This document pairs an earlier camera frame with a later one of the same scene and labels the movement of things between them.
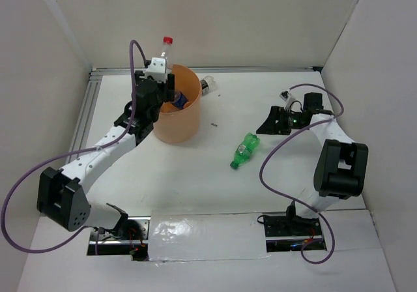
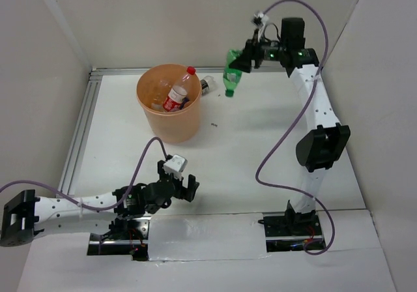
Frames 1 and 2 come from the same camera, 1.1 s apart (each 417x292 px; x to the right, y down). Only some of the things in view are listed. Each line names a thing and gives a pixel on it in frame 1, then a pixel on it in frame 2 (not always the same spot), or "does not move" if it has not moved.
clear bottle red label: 167,42 → 176,95
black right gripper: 270,127 → 251,52
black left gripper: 169,93 → 189,192
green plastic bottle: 244,150 → 231,77
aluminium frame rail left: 85,113 does not move
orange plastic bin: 182,126 does not move
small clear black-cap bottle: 208,84 does not move
